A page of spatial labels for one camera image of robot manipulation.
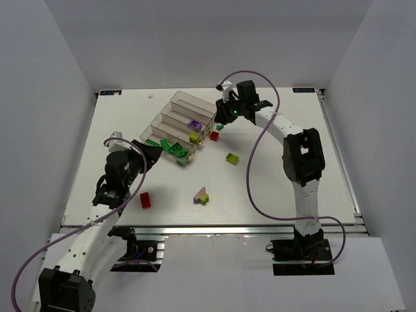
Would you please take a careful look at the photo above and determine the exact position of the green square lego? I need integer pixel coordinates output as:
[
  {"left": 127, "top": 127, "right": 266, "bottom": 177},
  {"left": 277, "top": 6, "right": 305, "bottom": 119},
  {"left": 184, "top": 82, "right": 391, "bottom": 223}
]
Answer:
[{"left": 160, "top": 139, "right": 172, "bottom": 153}]

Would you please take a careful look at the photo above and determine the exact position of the red square lego brick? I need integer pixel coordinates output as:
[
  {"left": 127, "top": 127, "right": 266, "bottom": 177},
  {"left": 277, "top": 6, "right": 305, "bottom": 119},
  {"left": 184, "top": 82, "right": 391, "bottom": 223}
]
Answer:
[{"left": 209, "top": 131, "right": 219, "bottom": 141}]

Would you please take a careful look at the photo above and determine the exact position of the green square lego upside-down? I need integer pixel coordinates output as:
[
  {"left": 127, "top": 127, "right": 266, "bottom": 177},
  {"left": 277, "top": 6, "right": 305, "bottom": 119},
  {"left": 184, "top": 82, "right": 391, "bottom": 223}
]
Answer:
[{"left": 170, "top": 142, "right": 183, "bottom": 153}]

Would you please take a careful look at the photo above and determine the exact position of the green long lego brick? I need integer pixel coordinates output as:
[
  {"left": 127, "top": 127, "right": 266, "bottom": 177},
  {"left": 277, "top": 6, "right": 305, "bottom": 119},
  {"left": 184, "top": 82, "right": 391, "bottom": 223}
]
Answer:
[{"left": 170, "top": 150, "right": 182, "bottom": 157}]

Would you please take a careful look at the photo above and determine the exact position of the green lego with number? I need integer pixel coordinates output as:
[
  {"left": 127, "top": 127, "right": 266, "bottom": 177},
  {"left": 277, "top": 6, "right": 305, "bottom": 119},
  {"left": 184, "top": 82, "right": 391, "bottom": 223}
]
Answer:
[{"left": 181, "top": 148, "right": 189, "bottom": 157}]

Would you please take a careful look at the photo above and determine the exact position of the green and lime lego stack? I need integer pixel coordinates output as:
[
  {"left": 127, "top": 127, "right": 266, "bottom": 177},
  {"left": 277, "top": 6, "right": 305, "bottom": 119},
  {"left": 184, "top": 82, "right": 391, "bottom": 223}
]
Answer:
[{"left": 188, "top": 133, "right": 200, "bottom": 144}]

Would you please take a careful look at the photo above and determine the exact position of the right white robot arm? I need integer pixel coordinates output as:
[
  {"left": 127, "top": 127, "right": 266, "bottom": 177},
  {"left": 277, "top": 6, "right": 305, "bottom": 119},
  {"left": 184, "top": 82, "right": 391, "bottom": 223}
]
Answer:
[{"left": 214, "top": 80, "right": 326, "bottom": 259}]

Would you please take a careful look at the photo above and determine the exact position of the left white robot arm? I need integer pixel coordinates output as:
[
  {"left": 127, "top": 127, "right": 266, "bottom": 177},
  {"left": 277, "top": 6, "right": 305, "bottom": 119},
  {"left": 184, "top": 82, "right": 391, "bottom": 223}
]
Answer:
[{"left": 38, "top": 139, "right": 163, "bottom": 311}]

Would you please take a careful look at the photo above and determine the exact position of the clear container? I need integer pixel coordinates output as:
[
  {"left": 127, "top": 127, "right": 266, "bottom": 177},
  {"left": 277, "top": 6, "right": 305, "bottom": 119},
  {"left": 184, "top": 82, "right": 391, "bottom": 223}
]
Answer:
[
  {"left": 150, "top": 113, "right": 203, "bottom": 153},
  {"left": 161, "top": 102, "right": 214, "bottom": 140},
  {"left": 170, "top": 91, "right": 216, "bottom": 125},
  {"left": 140, "top": 125, "right": 195, "bottom": 167}
]

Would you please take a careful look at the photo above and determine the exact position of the red lego brick front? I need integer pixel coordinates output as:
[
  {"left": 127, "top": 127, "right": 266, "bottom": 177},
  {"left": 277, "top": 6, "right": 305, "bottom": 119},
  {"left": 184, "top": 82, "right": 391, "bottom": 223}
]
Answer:
[{"left": 140, "top": 192, "right": 151, "bottom": 209}]

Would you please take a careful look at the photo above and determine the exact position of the lime square lego brick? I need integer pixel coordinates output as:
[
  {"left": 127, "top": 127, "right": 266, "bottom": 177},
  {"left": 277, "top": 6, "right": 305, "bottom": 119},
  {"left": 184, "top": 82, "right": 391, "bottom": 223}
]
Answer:
[{"left": 226, "top": 153, "right": 239, "bottom": 165}]

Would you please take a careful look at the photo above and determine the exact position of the blue label right corner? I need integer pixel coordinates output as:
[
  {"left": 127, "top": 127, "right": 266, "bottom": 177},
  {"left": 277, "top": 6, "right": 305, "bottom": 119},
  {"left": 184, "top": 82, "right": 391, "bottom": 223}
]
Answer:
[{"left": 292, "top": 87, "right": 315, "bottom": 93}]

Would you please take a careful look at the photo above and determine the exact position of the blue label corner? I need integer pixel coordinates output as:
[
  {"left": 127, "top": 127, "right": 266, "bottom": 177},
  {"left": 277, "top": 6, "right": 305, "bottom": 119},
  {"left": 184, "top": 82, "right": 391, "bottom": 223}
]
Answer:
[
  {"left": 292, "top": 87, "right": 315, "bottom": 93},
  {"left": 99, "top": 90, "right": 122, "bottom": 96}
]

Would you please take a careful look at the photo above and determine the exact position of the blue label left corner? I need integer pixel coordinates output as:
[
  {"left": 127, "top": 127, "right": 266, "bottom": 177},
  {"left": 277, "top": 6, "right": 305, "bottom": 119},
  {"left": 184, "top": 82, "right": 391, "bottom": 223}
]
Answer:
[{"left": 99, "top": 90, "right": 122, "bottom": 96}]

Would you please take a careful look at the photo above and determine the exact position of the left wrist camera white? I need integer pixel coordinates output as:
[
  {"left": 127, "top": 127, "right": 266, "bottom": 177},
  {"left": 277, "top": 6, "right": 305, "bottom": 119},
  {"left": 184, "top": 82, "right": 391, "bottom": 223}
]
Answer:
[{"left": 104, "top": 131, "right": 130, "bottom": 153}]

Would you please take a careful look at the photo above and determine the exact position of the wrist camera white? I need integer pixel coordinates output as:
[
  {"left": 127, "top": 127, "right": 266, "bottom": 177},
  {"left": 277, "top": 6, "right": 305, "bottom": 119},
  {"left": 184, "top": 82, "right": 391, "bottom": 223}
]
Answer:
[
  {"left": 104, "top": 131, "right": 130, "bottom": 153},
  {"left": 215, "top": 79, "right": 234, "bottom": 103}
]

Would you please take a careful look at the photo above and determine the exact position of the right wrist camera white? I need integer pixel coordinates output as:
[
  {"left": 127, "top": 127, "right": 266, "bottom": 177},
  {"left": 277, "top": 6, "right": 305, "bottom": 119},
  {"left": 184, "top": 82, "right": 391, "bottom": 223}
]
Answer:
[{"left": 215, "top": 79, "right": 234, "bottom": 103}]

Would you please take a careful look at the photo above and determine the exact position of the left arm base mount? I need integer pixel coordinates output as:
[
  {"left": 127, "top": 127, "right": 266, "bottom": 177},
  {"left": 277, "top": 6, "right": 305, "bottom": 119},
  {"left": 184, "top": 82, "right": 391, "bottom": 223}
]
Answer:
[{"left": 108, "top": 226, "right": 161, "bottom": 273}]

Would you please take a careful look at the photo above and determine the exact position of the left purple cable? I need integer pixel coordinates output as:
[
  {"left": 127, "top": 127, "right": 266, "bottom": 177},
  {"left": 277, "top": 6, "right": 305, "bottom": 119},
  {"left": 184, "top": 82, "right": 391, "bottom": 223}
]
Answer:
[{"left": 11, "top": 138, "right": 160, "bottom": 312}]

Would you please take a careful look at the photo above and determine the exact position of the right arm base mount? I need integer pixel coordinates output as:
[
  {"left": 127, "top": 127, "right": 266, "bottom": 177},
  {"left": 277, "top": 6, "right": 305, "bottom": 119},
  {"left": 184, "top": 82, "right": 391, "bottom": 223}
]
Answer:
[{"left": 265, "top": 239, "right": 335, "bottom": 276}]

